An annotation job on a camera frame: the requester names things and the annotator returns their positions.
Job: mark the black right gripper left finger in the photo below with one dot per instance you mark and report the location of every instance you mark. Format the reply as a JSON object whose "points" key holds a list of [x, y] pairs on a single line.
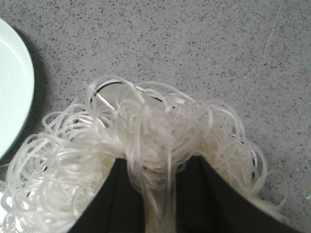
{"points": [[116, 208]]}

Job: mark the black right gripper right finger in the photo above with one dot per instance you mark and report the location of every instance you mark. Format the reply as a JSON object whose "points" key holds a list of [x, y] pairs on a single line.
{"points": [[207, 204]]}

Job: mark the white vermicelli noodle bundle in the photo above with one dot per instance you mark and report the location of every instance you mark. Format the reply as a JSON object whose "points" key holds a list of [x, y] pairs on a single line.
{"points": [[57, 173]]}

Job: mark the silver digital kitchen scale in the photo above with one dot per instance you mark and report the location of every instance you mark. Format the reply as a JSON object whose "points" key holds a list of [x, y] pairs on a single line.
{"points": [[159, 131]]}

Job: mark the light green round plate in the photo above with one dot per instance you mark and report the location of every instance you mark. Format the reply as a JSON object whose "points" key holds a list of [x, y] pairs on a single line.
{"points": [[17, 82]]}

